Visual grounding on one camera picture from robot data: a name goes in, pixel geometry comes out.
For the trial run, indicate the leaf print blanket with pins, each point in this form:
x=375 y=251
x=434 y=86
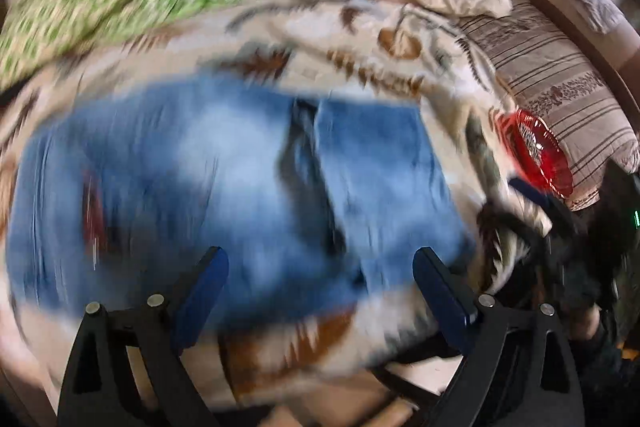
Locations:
x=350 y=37

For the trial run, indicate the striped sofa cushion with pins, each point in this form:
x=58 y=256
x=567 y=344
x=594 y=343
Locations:
x=550 y=67

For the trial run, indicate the sunflower seeds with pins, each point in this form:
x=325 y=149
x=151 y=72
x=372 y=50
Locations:
x=532 y=144

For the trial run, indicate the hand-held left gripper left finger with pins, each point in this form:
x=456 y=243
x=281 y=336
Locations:
x=200 y=302

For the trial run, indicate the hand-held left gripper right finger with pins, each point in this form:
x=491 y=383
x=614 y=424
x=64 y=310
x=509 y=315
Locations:
x=442 y=302

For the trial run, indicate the blue denim pants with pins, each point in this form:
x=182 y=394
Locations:
x=200 y=167

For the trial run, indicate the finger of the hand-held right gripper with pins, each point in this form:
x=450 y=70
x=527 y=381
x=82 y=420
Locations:
x=535 y=202

